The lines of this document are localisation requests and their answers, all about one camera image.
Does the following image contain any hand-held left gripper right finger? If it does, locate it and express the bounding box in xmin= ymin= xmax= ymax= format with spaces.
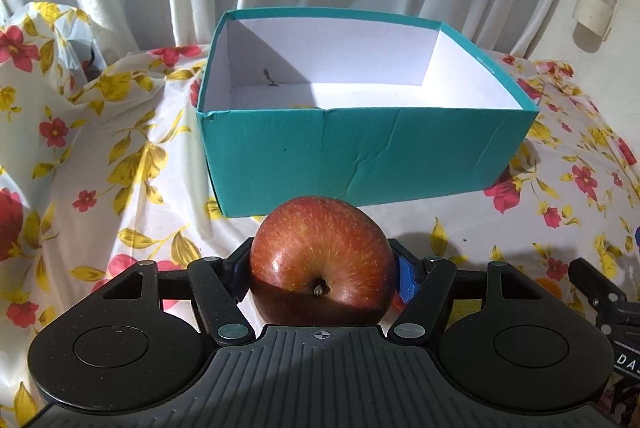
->
xmin=389 ymin=238 xmax=549 ymax=350

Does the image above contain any floral tablecloth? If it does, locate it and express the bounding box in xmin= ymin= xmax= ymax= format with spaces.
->
xmin=0 ymin=1 xmax=640 ymax=428

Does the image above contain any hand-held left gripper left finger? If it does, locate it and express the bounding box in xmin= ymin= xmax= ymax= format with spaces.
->
xmin=99 ymin=238 xmax=255 ymax=345

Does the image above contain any red apple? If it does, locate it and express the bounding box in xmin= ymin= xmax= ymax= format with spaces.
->
xmin=249 ymin=195 xmax=399 ymax=325

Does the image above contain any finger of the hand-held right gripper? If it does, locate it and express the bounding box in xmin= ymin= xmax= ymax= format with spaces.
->
xmin=568 ymin=257 xmax=629 ymax=309

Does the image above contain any teal cardboard box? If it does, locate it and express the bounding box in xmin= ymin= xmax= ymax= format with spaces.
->
xmin=195 ymin=8 xmax=540 ymax=219

